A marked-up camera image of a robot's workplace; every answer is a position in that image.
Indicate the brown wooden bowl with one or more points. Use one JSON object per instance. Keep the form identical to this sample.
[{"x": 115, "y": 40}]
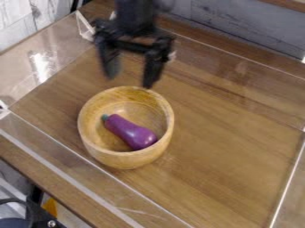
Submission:
[{"x": 141, "y": 106}]

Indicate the clear acrylic tray wall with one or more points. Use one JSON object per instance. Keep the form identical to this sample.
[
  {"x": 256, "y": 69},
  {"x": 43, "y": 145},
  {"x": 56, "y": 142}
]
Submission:
[{"x": 233, "y": 170}]

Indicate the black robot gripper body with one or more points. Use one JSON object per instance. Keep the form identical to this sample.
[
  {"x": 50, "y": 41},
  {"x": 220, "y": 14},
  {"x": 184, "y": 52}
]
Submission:
[{"x": 131, "y": 30}]

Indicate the black clamp with screw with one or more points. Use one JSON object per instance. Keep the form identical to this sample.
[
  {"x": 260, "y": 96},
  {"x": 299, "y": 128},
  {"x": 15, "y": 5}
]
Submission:
[{"x": 43, "y": 218}]

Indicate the clear acrylic corner bracket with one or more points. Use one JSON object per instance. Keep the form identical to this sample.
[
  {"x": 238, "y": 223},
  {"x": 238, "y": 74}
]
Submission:
[{"x": 86, "y": 28}]

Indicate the purple toy eggplant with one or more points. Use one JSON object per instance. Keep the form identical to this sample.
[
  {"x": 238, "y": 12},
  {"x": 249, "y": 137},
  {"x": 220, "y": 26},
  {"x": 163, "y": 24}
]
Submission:
[{"x": 137, "y": 136}]

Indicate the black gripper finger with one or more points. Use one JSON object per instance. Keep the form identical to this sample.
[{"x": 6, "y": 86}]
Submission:
[
  {"x": 155, "y": 61},
  {"x": 109, "y": 55}
]

